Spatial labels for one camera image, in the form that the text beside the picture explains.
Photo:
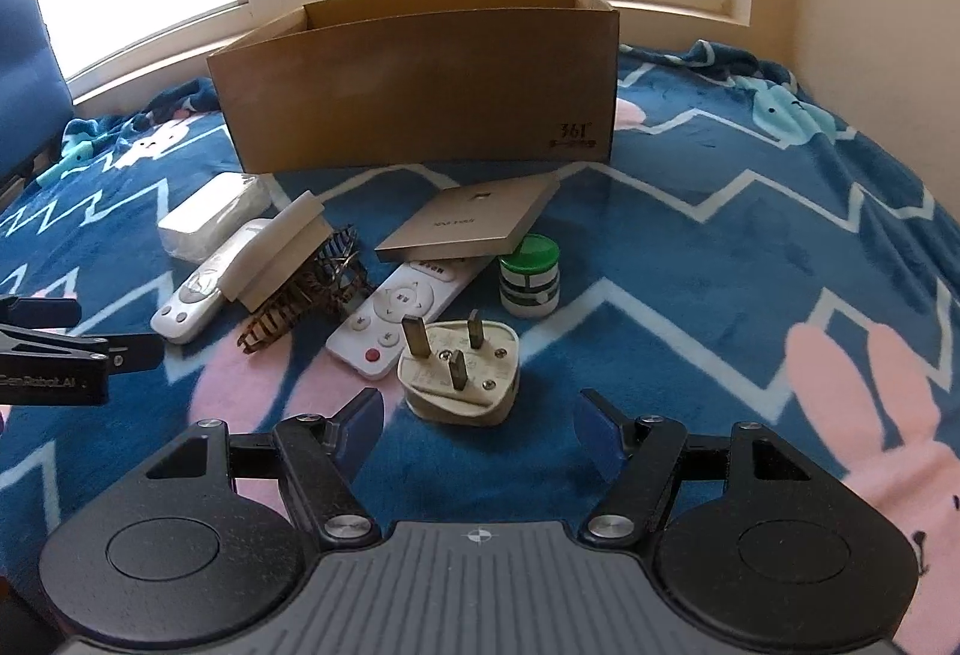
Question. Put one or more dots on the dark blue chair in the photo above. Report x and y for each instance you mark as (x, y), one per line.
(30, 85)

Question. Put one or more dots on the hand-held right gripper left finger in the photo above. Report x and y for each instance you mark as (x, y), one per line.
(364, 418)

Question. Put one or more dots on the white three-pin plug adapter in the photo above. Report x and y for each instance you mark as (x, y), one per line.
(457, 392)

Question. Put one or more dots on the gold square box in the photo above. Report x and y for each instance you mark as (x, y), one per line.
(465, 212)

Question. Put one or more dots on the blue bunny printed blanket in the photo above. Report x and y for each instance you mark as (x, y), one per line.
(675, 250)

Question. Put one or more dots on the brown cardboard box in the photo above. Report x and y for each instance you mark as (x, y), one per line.
(412, 92)

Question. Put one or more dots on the clear box of floss picks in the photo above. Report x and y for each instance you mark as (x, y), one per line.
(210, 220)

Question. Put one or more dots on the white curved remote control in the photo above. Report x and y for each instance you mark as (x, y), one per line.
(187, 310)

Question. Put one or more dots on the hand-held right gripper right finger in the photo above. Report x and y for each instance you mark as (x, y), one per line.
(596, 434)

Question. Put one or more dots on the tortoiseshell hair claw clip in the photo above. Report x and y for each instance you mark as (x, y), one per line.
(315, 283)

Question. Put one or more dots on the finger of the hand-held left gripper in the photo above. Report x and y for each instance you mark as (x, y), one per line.
(41, 313)
(135, 352)

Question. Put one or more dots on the green white small jar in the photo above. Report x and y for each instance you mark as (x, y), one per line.
(529, 287)

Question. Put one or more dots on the cream square box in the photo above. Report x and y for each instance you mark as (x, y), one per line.
(277, 257)

